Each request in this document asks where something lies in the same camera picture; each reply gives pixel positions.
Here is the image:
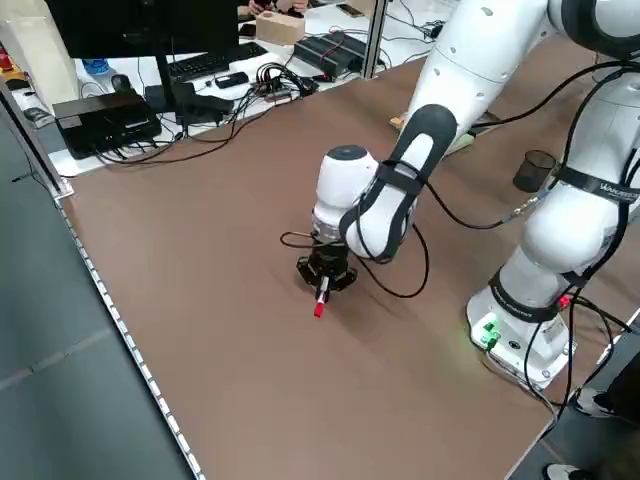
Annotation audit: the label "black computer monitor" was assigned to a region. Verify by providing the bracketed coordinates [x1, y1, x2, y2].
[44, 0, 241, 59]

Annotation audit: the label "red-capped whiteboard marker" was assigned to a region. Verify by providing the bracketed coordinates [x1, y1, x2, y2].
[313, 275, 331, 319]

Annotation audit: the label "black arm base cables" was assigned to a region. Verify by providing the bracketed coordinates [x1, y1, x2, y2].
[519, 294, 640, 416]

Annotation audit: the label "black monitor stand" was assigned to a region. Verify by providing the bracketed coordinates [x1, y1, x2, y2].
[144, 49, 199, 126]

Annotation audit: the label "clear acrylic panel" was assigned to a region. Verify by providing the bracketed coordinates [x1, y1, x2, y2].
[0, 17, 76, 196]

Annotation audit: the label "colourful green book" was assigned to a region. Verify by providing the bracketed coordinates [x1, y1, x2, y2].
[447, 113, 501, 155]

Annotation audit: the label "black docking box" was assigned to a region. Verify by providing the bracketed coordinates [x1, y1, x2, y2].
[53, 93, 164, 160]

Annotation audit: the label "cardboard block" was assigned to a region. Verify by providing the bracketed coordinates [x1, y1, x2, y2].
[255, 10, 306, 46]

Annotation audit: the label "aluminium frame post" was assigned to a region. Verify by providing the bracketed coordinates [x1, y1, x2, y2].
[362, 0, 389, 80]

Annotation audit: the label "black keyboard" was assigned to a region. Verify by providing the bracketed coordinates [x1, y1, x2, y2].
[167, 40, 271, 81]

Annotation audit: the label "person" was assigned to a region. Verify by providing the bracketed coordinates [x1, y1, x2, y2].
[239, 0, 306, 20]
[542, 344, 640, 480]

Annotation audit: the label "black finned power unit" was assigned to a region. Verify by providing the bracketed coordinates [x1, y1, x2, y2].
[293, 32, 374, 79]

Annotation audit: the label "black desk cable bundle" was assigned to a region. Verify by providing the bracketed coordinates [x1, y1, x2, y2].
[239, 62, 321, 106]

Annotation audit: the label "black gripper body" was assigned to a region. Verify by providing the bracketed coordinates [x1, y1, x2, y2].
[307, 242, 351, 279]

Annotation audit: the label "black mesh pen holder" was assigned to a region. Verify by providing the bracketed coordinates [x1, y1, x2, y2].
[513, 149, 557, 192]

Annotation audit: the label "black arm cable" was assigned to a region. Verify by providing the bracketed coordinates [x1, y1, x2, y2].
[279, 59, 640, 299]

